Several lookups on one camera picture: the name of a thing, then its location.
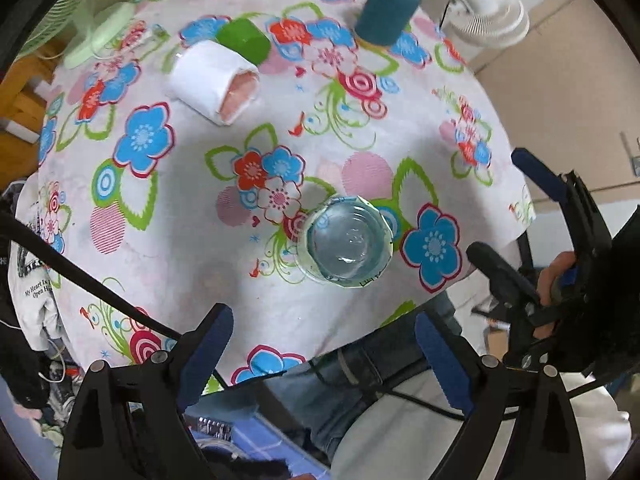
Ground green electric fan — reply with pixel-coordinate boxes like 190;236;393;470
17;0;135;71

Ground thin black cable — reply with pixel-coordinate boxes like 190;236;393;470
307;357;468;422

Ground white printed garment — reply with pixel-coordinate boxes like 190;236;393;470
7;172;68;358

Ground teal cup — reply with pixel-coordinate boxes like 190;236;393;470
354;0;422;47

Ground black cloth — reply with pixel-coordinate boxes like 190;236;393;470
0;305;53;411

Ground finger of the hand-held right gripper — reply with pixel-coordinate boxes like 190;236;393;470
466;241;562;357
511;148;614;262

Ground white paper cup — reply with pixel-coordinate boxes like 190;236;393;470
167;40;262;127

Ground person's white shirt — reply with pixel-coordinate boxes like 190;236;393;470
330;367;632;480

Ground person's right hand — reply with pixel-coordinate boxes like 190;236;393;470
536;251;577;307

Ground white electric fan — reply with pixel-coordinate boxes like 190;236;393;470
439;0;530;49

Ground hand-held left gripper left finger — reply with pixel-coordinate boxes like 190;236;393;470
57;302;236;480

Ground wooden chair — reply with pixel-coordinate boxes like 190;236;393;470
0;42;58;143

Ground person's blue jeans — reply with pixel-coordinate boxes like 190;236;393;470
260;290;468;463

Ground green cup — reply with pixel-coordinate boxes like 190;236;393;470
216;18;271;66

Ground floral tablecloth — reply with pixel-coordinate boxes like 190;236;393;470
15;0;537;386

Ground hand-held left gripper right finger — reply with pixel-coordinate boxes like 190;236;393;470
414;310;587;480

